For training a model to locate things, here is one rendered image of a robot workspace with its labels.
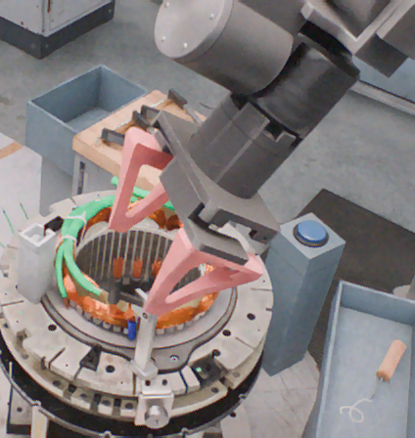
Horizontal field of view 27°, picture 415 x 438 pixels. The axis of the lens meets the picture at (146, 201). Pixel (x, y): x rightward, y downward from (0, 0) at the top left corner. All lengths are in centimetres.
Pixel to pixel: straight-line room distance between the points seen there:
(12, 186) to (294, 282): 61
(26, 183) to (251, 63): 115
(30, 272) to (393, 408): 44
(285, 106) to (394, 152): 279
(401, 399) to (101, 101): 70
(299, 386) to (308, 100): 87
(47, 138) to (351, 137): 213
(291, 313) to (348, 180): 188
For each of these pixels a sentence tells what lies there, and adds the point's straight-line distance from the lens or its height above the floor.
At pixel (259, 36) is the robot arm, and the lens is 49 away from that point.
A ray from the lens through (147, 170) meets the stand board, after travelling 121.
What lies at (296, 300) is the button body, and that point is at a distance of 123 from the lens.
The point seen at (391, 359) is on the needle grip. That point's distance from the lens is 108.
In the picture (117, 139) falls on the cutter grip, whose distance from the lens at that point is 122.
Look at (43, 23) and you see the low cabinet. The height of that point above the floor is 15.
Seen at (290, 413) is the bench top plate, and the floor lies 78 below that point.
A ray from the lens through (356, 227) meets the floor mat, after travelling 290.
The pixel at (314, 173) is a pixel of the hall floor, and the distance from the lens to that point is 309.
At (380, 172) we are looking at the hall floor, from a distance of 319.
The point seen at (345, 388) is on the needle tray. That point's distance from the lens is 105.
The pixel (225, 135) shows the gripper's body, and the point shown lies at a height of 150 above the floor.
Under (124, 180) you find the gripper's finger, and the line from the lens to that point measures 61.
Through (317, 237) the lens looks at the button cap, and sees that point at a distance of 120.
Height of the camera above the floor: 181
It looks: 40 degrees down
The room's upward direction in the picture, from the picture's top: 9 degrees clockwise
